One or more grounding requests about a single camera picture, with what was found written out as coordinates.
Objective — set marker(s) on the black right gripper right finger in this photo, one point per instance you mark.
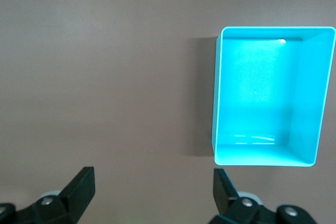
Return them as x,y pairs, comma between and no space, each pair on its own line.
228,205

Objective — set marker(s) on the brown table cover cloth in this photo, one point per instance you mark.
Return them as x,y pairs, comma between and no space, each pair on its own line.
105,77

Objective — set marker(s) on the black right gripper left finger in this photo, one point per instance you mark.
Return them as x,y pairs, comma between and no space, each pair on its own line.
76,197

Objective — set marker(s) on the teal plastic bin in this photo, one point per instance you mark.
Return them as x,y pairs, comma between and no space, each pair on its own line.
257,90

